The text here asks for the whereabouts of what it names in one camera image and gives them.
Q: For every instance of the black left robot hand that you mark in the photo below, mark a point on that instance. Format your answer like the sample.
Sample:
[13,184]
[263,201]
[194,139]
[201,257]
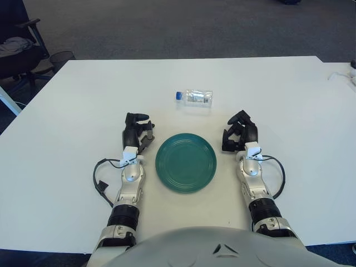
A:
[130,136]

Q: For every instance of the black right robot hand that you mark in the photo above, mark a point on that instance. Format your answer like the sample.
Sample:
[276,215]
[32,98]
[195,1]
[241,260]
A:
[249,132]

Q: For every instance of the clear bottle with blue cap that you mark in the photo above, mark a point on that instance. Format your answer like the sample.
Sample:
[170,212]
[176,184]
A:
[194,97]

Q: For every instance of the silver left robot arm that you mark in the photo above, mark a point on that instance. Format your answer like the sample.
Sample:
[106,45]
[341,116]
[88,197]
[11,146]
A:
[130,172]

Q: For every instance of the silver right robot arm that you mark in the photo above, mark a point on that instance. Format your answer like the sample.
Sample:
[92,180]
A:
[251,167]

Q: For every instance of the green round plate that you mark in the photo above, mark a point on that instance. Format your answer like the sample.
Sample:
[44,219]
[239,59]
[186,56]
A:
[186,164]

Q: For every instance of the silver robot torso cover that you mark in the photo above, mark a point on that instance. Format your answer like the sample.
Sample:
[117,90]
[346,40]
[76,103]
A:
[180,247]

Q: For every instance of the black office chair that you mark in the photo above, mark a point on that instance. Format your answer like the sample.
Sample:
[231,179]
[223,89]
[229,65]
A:
[16,59]

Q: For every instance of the grey cloth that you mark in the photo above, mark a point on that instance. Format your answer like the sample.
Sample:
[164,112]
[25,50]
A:
[14,44]

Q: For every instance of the white desk frame beam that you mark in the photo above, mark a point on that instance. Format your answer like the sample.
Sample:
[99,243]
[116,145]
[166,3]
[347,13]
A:
[9,103]

